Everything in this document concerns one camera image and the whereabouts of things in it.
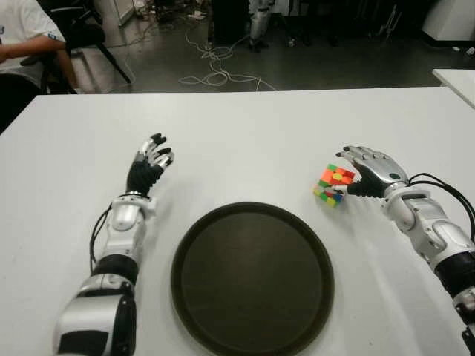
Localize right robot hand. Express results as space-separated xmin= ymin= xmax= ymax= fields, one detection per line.
xmin=335 ymin=145 xmax=409 ymax=200

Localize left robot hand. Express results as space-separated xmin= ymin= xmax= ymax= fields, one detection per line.
xmin=125 ymin=132 xmax=176 ymax=197

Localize multicoloured Rubik's cube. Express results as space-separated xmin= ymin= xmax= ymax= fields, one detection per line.
xmin=312 ymin=163 xmax=356 ymax=209

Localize round dark brown plate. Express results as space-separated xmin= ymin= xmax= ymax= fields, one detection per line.
xmin=170 ymin=201 xmax=335 ymax=356

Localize white side table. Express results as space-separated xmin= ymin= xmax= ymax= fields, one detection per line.
xmin=432 ymin=67 xmax=475 ymax=111

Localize metal folding stand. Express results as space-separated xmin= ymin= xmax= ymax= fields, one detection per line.
xmin=377 ymin=7 xmax=404 ymax=39

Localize black office chair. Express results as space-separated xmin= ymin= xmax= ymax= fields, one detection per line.
xmin=40 ymin=0 xmax=133 ymax=93

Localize white cabinet black base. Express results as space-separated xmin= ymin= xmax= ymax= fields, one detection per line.
xmin=421 ymin=0 xmax=475 ymax=49

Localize seated person white shirt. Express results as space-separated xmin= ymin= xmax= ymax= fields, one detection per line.
xmin=0 ymin=0 xmax=79 ymax=134

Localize standing humanoid robot legs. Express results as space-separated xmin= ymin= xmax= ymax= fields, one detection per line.
xmin=247 ymin=0 xmax=275 ymax=53

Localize tangled white floor cable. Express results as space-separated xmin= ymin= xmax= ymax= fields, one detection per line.
xmin=179 ymin=22 xmax=278 ymax=92

